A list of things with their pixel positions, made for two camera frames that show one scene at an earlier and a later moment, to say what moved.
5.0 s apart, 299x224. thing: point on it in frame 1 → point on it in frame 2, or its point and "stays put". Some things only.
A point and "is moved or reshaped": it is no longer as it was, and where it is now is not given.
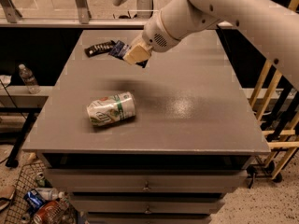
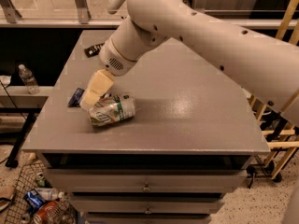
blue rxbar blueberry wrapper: x=120 y=49 is moved or reshaped
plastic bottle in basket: x=49 y=193 stays put
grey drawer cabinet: x=159 y=143 stays put
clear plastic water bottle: x=29 y=79 stays put
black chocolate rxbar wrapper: x=99 y=49 stays put
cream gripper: x=154 y=36 → x=111 y=61
